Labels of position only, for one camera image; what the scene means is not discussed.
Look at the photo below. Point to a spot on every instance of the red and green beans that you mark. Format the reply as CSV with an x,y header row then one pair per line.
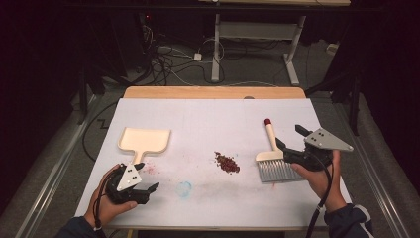
x,y
227,163

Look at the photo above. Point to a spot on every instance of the white power adapter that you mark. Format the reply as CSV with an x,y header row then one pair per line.
x,y
197,57

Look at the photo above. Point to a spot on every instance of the white box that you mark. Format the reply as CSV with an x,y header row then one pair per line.
x,y
332,48

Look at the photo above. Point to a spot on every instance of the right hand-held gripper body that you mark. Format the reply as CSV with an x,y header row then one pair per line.
x,y
325,140

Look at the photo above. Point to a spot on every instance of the black metal stand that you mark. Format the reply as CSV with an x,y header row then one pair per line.
x,y
82,95
354,99

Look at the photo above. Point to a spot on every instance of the cream hand brush grey bristles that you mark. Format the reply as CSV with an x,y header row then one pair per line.
x,y
276,170

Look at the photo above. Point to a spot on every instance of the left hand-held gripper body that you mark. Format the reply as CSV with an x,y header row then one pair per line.
x,y
128,178

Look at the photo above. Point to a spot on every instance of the person's right hand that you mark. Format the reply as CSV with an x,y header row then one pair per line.
x,y
322,185

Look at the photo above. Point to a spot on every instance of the cream dustpan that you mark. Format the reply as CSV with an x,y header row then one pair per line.
x,y
145,139

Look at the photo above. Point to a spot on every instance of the white metal desk frame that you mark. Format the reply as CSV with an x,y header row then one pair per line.
x,y
256,30

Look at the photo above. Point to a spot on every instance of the person's left hand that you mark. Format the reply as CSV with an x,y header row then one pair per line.
x,y
105,208

